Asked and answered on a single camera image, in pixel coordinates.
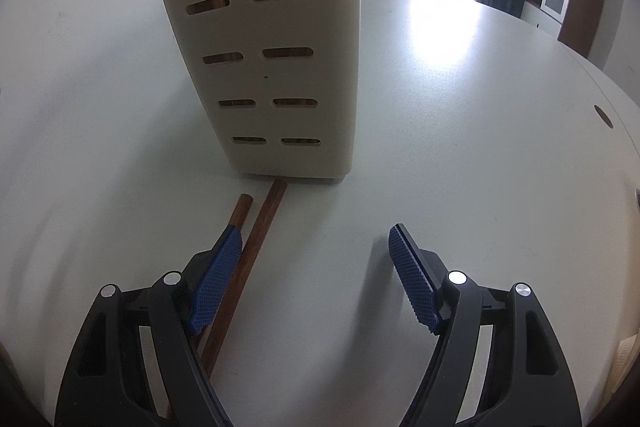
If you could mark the table cable grommet hole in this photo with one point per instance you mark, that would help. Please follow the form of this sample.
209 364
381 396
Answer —
604 116

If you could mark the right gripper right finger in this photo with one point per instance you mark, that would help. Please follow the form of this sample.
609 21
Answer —
527 380

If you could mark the cream plastic utensil holder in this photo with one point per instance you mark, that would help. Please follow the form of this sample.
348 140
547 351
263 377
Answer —
278 80

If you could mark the brown paper bag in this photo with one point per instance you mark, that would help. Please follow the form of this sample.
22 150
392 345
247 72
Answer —
626 353

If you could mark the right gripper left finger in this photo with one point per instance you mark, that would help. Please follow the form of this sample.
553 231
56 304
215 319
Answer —
105 381

